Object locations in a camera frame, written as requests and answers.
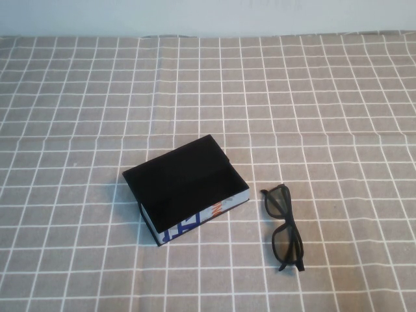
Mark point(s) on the black framed glasses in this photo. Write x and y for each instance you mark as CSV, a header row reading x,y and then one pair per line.
x,y
289,216

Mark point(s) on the glasses case with printed sides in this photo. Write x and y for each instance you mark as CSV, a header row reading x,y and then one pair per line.
x,y
182,188

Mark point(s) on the grey white checked tablecloth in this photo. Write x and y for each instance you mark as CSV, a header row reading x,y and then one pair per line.
x,y
312,130

